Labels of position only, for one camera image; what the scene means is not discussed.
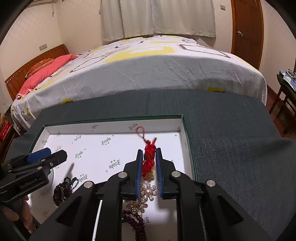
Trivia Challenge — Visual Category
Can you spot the silver flower brooch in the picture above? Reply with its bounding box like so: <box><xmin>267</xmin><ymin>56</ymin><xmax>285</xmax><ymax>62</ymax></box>
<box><xmin>125</xmin><ymin>200</ymin><xmax>148</xmax><ymax>215</ymax></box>

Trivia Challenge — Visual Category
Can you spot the pearl flower brooch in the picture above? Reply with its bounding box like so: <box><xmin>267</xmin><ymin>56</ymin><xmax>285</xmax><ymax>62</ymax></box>
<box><xmin>140</xmin><ymin>182</ymin><xmax>158</xmax><ymax>203</ymax></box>

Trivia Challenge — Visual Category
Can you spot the red knot cord charm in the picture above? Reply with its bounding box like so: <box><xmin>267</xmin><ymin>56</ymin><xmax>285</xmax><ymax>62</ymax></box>
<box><xmin>136</xmin><ymin>126</ymin><xmax>157</xmax><ymax>181</ymax></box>

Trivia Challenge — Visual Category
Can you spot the white jade bangle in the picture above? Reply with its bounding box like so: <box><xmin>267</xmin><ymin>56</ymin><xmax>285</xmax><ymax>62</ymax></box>
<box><xmin>92</xmin><ymin>200</ymin><xmax>102</xmax><ymax>241</ymax></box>

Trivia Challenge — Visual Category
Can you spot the green jewelry tray box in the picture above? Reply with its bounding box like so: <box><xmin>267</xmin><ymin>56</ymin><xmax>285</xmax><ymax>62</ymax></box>
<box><xmin>29</xmin><ymin>114</ymin><xmax>194</xmax><ymax>240</ymax></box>

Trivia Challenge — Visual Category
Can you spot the person's left hand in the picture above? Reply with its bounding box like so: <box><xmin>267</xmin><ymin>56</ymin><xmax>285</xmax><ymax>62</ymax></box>
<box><xmin>1</xmin><ymin>195</ymin><xmax>35</xmax><ymax>234</ymax></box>

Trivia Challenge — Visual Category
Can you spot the black tassel pendant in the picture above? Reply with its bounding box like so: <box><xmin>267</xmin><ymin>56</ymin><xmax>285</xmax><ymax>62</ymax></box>
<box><xmin>53</xmin><ymin>177</ymin><xmax>78</xmax><ymax>206</ymax></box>

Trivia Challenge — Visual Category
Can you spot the red box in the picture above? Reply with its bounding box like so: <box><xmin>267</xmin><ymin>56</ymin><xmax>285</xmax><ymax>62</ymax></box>
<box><xmin>0</xmin><ymin>121</ymin><xmax>12</xmax><ymax>144</ymax></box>

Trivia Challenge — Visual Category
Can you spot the pink pillow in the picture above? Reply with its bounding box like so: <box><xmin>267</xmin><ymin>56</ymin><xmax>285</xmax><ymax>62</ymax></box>
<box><xmin>16</xmin><ymin>54</ymin><xmax>78</xmax><ymax>99</ymax></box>

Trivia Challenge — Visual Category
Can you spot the wooden headboard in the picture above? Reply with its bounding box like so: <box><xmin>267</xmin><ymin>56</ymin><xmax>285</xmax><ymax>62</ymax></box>
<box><xmin>4</xmin><ymin>44</ymin><xmax>70</xmax><ymax>102</ymax></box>

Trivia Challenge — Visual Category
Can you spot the dark green table cloth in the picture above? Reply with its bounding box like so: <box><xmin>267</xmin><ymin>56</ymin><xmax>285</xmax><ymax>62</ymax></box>
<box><xmin>6</xmin><ymin>90</ymin><xmax>295</xmax><ymax>240</ymax></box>

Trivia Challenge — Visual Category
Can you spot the orange pillow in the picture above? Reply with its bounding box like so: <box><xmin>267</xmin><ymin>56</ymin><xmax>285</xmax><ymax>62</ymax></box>
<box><xmin>25</xmin><ymin>58</ymin><xmax>54</xmax><ymax>79</ymax></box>

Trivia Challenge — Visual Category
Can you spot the bed with patterned sheet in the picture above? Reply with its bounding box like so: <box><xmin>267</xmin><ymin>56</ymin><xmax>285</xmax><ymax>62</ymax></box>
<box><xmin>11</xmin><ymin>35</ymin><xmax>267</xmax><ymax>131</ymax></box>

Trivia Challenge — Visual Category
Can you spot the wooden chair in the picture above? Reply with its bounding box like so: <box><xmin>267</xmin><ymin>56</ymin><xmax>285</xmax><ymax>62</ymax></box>
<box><xmin>269</xmin><ymin>74</ymin><xmax>295</xmax><ymax>134</ymax></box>

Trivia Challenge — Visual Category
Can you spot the beige curtain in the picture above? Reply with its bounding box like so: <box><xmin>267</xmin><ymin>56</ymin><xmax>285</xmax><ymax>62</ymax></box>
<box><xmin>100</xmin><ymin>1</ymin><xmax>216</xmax><ymax>42</ymax></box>

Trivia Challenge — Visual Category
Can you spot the clothes pile on chair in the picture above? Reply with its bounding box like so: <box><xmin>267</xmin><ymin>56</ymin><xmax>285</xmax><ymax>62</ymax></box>
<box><xmin>279</xmin><ymin>70</ymin><xmax>295</xmax><ymax>91</ymax></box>

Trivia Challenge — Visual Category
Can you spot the brown wooden door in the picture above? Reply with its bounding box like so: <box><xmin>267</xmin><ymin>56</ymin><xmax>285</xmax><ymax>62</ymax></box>
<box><xmin>231</xmin><ymin>0</ymin><xmax>264</xmax><ymax>69</ymax></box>

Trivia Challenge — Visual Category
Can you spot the dark red bead necklace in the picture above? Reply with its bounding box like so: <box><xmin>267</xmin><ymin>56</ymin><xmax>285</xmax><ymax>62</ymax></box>
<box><xmin>122</xmin><ymin>209</ymin><xmax>148</xmax><ymax>241</ymax></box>

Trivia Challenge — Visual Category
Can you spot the wall switch plate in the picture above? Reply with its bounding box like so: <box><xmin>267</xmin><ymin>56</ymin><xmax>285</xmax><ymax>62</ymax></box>
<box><xmin>39</xmin><ymin>44</ymin><xmax>48</xmax><ymax>51</ymax></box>

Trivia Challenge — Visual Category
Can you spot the wall outlet plate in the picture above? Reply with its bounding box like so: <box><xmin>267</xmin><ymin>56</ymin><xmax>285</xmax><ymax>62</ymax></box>
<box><xmin>220</xmin><ymin>5</ymin><xmax>226</xmax><ymax>11</ymax></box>

